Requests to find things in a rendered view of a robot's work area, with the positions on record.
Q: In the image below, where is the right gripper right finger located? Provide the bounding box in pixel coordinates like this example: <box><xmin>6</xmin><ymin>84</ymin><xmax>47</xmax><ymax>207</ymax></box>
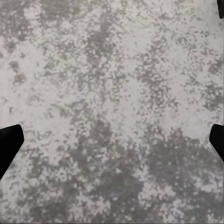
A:
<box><xmin>209</xmin><ymin>124</ymin><xmax>224</xmax><ymax>161</ymax></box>

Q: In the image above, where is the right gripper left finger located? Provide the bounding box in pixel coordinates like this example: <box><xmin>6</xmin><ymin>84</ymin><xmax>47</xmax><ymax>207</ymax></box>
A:
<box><xmin>0</xmin><ymin>124</ymin><xmax>24</xmax><ymax>180</ymax></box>

